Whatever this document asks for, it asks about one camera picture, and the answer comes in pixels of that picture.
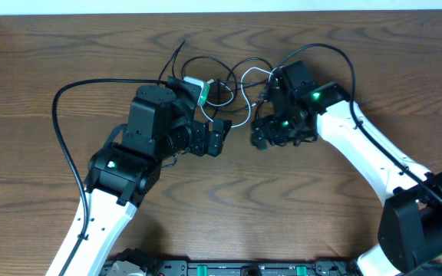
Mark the white usb cable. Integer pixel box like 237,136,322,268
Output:
199,66,280,129

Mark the black usb cable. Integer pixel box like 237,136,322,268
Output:
157,38,275,120

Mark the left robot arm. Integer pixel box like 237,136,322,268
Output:
47,77,232,275

